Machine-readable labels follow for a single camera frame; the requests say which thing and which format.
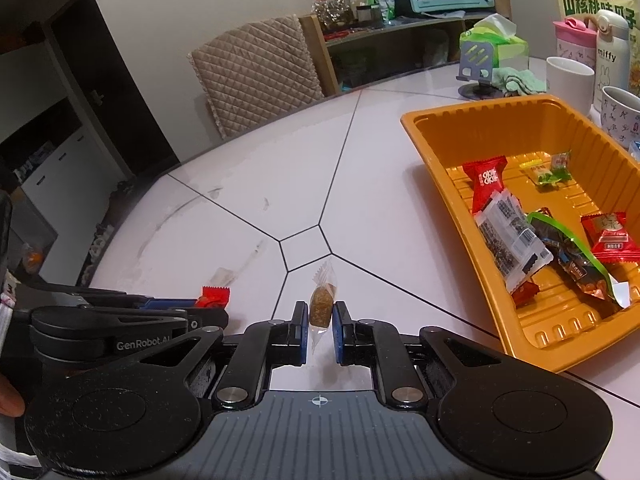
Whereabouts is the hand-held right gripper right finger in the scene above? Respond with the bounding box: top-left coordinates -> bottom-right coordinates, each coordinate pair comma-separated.
331,301 -> 508,411

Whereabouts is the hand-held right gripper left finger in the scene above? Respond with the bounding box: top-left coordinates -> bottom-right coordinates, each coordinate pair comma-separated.
127,301 -> 309,411

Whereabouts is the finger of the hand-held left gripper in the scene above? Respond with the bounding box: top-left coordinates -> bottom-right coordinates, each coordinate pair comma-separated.
16,281 -> 202,310
91,306 -> 230,332

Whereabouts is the small red candy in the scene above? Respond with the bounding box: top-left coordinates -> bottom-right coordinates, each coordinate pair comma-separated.
196,286 -> 232,310

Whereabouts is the clear brown candy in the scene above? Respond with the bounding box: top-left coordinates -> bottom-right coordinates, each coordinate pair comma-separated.
307,260 -> 337,356

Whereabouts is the red patterned candy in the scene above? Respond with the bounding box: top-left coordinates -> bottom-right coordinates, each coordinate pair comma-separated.
510,280 -> 541,309

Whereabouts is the grey black striped snack packet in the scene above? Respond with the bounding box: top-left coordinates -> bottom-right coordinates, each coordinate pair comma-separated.
474,192 -> 555,293

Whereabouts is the red packet with white print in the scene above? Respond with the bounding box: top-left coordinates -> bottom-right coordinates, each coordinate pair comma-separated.
461,155 -> 509,216

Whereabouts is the orange plastic tray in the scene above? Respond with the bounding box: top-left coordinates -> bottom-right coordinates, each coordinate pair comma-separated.
400,95 -> 640,373

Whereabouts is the green and silver snack packet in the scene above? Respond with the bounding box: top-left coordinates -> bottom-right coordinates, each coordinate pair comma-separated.
525,207 -> 633,308

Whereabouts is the red packet with picture label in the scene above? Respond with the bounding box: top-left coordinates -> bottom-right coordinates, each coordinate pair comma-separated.
580,211 -> 640,265

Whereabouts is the person's left hand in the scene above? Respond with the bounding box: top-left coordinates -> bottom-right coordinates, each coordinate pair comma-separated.
0,374 -> 27,418

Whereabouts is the dark wooden cabinet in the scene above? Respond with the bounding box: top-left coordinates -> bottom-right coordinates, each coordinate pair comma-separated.
0,0 -> 181,281

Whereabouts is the beige quilted chair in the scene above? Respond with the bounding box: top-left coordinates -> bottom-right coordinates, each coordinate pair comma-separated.
189,14 -> 326,141

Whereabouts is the wooden shelf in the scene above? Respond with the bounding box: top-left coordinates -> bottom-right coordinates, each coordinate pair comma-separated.
298,0 -> 513,98

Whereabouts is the grey phone stand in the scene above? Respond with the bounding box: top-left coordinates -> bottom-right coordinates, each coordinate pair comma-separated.
456,40 -> 501,101

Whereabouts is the green cloth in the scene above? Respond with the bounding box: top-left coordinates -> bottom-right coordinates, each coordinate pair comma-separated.
492,66 -> 548,97

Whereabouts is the clear jar with orange lid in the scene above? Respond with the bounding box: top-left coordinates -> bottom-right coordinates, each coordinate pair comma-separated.
311,0 -> 353,32

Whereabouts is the green tissue box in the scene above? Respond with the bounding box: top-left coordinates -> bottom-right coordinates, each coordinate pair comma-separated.
459,12 -> 530,68

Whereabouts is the patterned white mug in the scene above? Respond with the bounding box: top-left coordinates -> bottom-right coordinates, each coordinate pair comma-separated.
600,86 -> 640,150

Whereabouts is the pink bottle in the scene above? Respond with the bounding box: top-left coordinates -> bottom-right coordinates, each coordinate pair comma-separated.
552,16 -> 599,61

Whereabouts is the white bottle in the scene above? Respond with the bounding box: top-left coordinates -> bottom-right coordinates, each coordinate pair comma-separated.
592,9 -> 631,106

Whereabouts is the green yellow seed bag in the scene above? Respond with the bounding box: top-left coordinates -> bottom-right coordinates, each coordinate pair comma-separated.
552,0 -> 640,93

